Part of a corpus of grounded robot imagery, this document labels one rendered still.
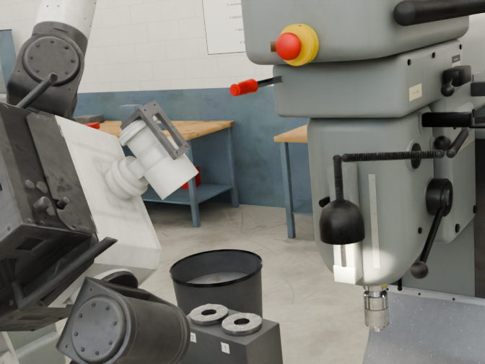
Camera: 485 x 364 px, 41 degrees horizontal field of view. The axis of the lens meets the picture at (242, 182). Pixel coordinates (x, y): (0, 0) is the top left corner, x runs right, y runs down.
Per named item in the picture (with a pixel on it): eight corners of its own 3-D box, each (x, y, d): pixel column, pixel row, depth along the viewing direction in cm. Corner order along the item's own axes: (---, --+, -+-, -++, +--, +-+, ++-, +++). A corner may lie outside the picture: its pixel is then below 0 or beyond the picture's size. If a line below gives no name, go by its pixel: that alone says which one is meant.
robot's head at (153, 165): (144, 213, 93) (190, 179, 90) (101, 156, 93) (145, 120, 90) (162, 200, 99) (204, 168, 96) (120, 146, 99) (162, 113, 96)
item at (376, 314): (394, 322, 128) (392, 296, 126) (378, 331, 125) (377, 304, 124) (375, 315, 131) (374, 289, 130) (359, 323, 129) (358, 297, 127)
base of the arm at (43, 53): (6, 107, 93) (87, 109, 97) (4, 27, 97) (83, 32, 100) (6, 144, 107) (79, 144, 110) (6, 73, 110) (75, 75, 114)
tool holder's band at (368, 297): (392, 296, 126) (392, 291, 126) (377, 304, 124) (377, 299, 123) (374, 289, 130) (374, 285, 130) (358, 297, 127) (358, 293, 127)
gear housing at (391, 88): (406, 119, 101) (404, 53, 99) (272, 119, 115) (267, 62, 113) (466, 89, 128) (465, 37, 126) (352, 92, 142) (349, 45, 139)
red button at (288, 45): (297, 60, 93) (295, 32, 92) (273, 61, 95) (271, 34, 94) (308, 58, 96) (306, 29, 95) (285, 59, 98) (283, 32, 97)
